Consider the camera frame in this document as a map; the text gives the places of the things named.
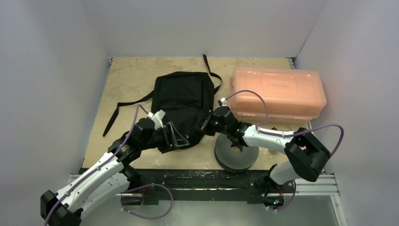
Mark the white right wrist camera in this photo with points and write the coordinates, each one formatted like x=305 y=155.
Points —
x=222 y=102

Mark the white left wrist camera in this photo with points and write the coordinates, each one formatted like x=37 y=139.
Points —
x=157 y=118

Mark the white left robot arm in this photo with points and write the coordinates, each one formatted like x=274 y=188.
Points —
x=111 y=174

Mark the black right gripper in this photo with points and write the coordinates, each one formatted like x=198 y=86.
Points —
x=208 y=124

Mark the black student backpack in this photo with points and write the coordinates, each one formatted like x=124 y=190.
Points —
x=185 y=97

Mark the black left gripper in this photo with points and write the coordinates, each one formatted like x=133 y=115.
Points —
x=176 y=139

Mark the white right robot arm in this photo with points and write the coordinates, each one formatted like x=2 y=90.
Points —
x=307 y=156

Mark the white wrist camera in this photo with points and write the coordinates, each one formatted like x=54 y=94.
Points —
x=222 y=102
x=157 y=118

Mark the grey filament spool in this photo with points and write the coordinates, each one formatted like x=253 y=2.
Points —
x=234 y=158

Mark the translucent pink plastic box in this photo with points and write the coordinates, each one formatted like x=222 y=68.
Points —
x=279 y=95

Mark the black metal base rail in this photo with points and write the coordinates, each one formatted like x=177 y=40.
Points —
x=219 y=185

